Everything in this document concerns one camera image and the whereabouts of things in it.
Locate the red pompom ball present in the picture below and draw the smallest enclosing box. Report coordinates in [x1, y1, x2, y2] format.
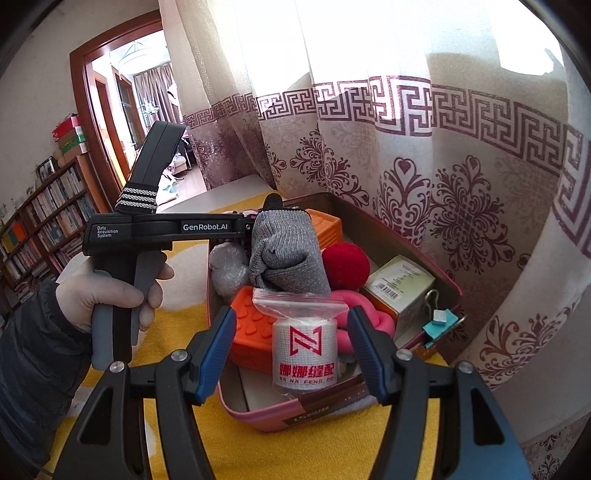
[322, 244, 370, 291]

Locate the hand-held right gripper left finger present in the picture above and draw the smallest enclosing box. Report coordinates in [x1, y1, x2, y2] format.
[53, 305, 238, 480]

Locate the red box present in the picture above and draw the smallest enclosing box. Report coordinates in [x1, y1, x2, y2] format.
[52, 115, 81, 141]

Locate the red metal tin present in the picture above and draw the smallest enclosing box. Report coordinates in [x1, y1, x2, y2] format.
[205, 193, 465, 432]

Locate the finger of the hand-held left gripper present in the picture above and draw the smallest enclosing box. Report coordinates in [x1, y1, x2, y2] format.
[241, 216, 258, 253]

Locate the wooden door frame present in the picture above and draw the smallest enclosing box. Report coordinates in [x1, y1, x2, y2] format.
[69, 10, 185, 217]

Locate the pink knotted foam tube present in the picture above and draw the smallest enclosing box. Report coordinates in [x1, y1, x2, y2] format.
[330, 288, 397, 355]

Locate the clear plastic bag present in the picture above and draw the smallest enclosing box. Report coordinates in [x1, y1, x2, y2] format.
[208, 242, 250, 296]

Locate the person's left forearm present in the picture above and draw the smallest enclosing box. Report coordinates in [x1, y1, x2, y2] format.
[0, 279, 95, 467]

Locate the yellow cardboard box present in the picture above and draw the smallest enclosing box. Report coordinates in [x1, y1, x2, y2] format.
[361, 255, 437, 341]

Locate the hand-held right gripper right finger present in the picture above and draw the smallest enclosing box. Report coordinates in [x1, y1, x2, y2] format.
[346, 305, 534, 480]

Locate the orange silicone block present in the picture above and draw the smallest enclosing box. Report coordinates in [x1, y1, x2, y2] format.
[305, 209, 343, 252]
[229, 292, 289, 376]

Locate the yellow and white towel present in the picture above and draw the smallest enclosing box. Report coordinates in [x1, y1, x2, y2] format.
[51, 194, 451, 480]

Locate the wooden bookshelf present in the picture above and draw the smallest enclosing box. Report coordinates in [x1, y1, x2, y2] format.
[0, 154, 109, 315]

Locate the teal binder clip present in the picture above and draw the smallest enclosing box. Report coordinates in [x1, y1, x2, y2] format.
[422, 288, 467, 349]

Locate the round ceiling lamp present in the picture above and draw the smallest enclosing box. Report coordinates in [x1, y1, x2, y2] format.
[117, 42, 155, 70]

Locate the grey sock roll black toe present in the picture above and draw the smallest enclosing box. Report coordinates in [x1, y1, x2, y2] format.
[249, 194, 332, 296]

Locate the brown sheer curtain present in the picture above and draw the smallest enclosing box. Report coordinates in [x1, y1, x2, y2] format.
[134, 62, 174, 116]

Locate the person's left hand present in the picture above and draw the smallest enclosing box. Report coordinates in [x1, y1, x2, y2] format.
[55, 256, 175, 333]

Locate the white roll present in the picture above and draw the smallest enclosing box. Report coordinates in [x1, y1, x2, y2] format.
[252, 287, 349, 393]

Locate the patterned curtain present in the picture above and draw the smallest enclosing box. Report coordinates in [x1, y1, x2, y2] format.
[157, 0, 591, 480]

